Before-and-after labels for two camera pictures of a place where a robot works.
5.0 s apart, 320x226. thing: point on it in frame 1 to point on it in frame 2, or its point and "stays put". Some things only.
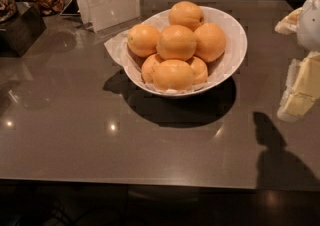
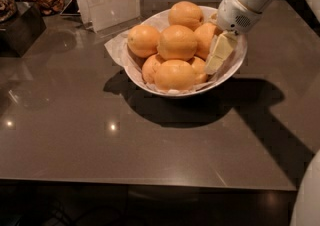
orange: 173,74 stays put
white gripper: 310,25 to 235,14
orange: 210,42 stays put
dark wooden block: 21,33 stays put
